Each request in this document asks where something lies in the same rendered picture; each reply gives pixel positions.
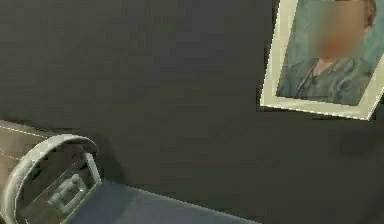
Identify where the cream framed portrait picture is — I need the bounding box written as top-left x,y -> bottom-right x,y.
259,0 -> 384,121

